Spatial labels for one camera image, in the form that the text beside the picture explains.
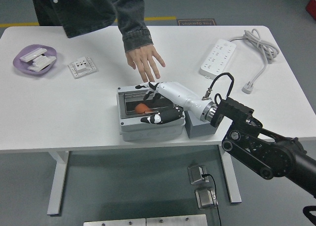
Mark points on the white wall socket plate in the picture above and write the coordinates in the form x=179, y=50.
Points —
x=82, y=68

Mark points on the purple shallow tray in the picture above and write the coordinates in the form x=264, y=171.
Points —
x=21, y=65

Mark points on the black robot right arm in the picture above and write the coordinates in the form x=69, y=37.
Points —
x=261, y=147

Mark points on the grey junction box with lid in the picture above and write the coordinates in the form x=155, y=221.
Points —
x=148, y=133

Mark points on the person's left forearm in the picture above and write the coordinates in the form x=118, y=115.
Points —
x=134, y=21

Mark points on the long white plastic bar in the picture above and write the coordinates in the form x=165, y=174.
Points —
x=32, y=54

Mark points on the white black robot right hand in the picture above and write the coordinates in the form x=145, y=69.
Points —
x=182, y=95

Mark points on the white stepped plastic part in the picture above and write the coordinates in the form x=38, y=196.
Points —
x=45, y=60

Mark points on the white table leg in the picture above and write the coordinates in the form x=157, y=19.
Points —
x=58, y=181
x=232, y=181

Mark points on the small white plastic part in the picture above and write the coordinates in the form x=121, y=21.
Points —
x=35, y=68

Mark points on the red box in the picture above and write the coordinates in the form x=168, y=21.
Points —
x=311, y=6

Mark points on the grey metal plate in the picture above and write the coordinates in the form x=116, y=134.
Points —
x=172, y=221
x=113, y=223

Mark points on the dark floor sign with text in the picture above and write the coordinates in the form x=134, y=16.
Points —
x=197, y=23

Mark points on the grey cube block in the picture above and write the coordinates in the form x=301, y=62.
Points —
x=197, y=129

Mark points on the silver foot pedal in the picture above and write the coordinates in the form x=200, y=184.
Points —
x=206, y=199
x=196, y=175

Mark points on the orange cylinder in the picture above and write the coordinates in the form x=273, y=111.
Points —
x=140, y=108

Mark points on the person's left hand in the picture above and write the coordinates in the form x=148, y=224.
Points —
x=144, y=58

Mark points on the white power strip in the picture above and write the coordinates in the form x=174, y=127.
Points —
x=217, y=59

